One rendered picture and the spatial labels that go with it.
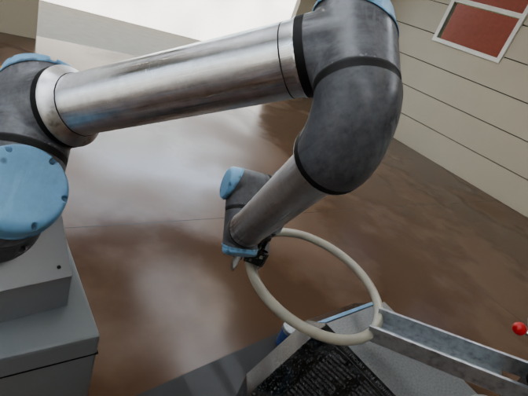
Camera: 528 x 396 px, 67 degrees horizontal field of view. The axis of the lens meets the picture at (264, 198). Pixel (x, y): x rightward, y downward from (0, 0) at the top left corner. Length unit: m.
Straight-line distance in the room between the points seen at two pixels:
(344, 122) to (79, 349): 0.80
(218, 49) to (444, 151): 7.47
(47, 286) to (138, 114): 0.50
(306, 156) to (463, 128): 7.37
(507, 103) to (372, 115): 7.16
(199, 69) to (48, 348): 0.69
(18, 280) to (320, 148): 0.72
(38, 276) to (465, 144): 7.34
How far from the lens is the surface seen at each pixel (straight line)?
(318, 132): 0.52
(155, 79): 0.66
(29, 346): 1.03
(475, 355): 1.37
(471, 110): 7.85
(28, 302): 1.06
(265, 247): 1.20
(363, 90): 0.50
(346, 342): 1.19
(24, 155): 0.77
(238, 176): 1.02
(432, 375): 1.45
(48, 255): 1.03
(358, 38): 0.54
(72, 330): 1.06
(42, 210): 0.76
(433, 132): 8.11
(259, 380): 1.38
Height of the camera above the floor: 1.64
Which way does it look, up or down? 26 degrees down
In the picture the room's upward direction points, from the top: 21 degrees clockwise
